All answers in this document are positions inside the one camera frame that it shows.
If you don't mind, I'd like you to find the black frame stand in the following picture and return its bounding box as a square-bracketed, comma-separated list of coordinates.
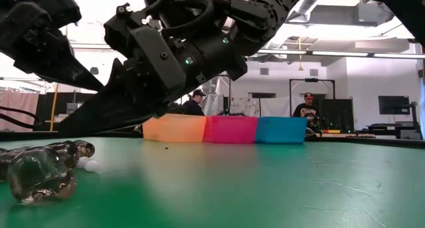
[215, 74, 232, 116]
[288, 77, 336, 122]

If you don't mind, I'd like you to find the black desk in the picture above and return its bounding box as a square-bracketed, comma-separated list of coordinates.
[355, 101, 422, 141]

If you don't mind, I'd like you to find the blue plastic bin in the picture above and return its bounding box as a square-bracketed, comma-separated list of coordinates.
[254, 116, 308, 145]

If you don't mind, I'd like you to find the pink plastic bin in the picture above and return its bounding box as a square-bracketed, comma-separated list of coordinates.
[203, 116, 259, 144]

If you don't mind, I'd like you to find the orange plastic bin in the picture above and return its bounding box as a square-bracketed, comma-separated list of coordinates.
[142, 114, 207, 143]

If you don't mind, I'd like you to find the person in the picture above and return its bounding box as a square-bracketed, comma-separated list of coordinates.
[292, 92, 320, 129]
[181, 89, 207, 116]

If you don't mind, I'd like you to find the black computer monitor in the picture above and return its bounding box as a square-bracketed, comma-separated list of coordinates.
[378, 95, 411, 115]

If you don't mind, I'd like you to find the pink curtain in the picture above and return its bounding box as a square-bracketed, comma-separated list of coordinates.
[0, 90, 40, 132]

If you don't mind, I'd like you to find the smooth silver air duct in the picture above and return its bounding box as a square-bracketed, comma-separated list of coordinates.
[265, 0, 333, 49]

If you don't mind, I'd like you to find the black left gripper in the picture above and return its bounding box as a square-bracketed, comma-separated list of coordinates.
[0, 1, 104, 92]

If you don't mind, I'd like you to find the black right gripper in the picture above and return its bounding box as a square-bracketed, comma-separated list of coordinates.
[58, 3, 248, 138]

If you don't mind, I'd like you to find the yellow extension cable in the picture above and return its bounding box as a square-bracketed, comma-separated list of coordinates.
[49, 83, 60, 132]

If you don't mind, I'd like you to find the clear plastic storage box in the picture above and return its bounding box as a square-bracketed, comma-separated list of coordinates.
[66, 102, 82, 116]

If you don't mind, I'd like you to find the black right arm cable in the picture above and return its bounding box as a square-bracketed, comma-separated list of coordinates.
[145, 0, 216, 39]

